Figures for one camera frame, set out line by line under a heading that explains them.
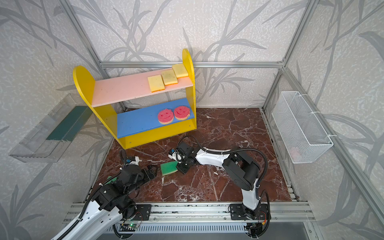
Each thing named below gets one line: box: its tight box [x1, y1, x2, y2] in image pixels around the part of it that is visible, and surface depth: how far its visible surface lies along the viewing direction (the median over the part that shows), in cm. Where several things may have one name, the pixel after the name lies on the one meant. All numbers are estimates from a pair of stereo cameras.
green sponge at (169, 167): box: [160, 161, 179, 176], surface depth 86 cm
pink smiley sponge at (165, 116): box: [158, 108, 174, 125], surface depth 95 cm
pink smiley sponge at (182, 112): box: [174, 105, 191, 121], surface depth 96 cm
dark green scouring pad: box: [46, 105, 93, 142], surface depth 68 cm
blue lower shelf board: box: [117, 98, 195, 139], surface depth 95 cm
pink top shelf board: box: [91, 75, 194, 108], surface depth 75 cm
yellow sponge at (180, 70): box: [172, 64, 189, 78], surface depth 82 cm
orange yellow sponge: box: [147, 74, 165, 93], surface depth 75 cm
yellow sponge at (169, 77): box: [161, 69, 178, 86], surface depth 79 cm
